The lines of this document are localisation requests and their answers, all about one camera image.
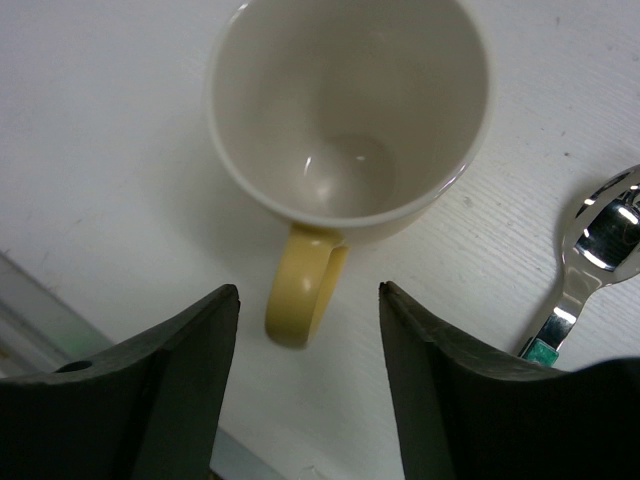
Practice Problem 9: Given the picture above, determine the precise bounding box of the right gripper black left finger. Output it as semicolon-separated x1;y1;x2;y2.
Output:
1;284;239;479

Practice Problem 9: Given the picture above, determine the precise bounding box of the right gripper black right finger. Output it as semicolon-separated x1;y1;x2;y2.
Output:
379;282;639;479

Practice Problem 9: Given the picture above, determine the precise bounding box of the yellow mug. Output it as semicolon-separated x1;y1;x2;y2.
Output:
205;1;494;349

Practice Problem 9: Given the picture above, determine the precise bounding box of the aluminium front rail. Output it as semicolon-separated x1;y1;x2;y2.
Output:
1;252;114;377

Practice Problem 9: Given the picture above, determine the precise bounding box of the spoon with teal handle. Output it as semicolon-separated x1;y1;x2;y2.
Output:
519;165;639;367

